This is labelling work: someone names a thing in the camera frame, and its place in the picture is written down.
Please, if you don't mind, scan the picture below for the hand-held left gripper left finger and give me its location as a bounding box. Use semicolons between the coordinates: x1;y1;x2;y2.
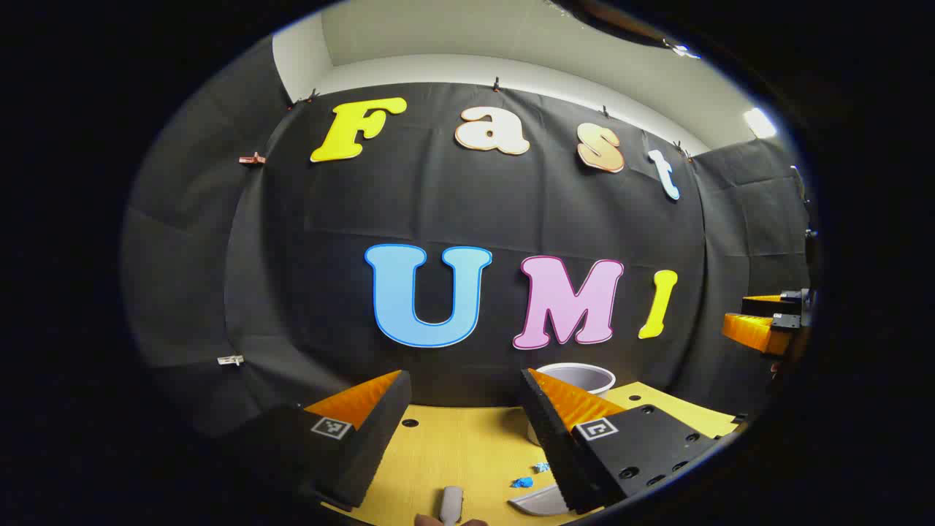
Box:
215;369;413;510

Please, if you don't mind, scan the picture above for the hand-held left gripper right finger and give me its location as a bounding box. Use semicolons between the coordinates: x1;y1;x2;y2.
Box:
519;368;722;514

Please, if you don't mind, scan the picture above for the grey dustpan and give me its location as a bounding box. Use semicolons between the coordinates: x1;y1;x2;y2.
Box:
508;481;571;517

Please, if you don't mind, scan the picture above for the white ribbed garbage bin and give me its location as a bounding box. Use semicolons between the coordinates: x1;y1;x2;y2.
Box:
526;362;617;446

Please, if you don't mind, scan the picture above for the small grey broom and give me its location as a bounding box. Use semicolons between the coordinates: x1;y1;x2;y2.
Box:
438;485;465;526

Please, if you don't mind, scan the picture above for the yellow wooden desktop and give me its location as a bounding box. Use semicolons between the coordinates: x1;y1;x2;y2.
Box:
321;381;740;526

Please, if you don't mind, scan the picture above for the ceiling light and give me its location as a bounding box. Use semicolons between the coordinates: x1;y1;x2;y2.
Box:
743;107;779;140

